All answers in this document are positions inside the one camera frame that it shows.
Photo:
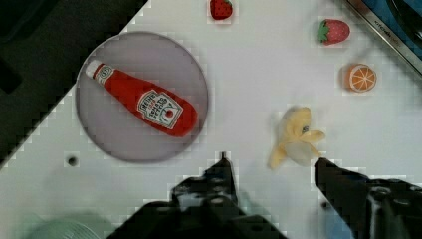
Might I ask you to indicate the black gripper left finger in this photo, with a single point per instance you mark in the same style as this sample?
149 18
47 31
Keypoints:
200 207

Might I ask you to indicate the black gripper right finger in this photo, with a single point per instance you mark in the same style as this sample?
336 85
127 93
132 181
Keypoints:
371 208

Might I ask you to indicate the yellow peeled toy banana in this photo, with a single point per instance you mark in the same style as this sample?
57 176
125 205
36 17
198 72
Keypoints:
297 141

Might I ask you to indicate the black toaster oven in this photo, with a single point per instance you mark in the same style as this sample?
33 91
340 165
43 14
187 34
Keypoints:
396 22

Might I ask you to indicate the red toy ketchup bottle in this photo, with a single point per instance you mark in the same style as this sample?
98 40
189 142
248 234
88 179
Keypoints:
154 105

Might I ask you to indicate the orange toy slice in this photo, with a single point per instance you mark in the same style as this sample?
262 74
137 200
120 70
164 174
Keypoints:
359 78

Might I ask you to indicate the light green plate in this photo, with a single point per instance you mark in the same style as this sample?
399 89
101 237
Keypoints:
62 229

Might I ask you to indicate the grey round plate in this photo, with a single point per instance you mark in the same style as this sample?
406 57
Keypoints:
154 58

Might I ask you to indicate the red toy strawberry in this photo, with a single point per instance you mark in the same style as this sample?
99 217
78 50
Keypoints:
221 9
331 31

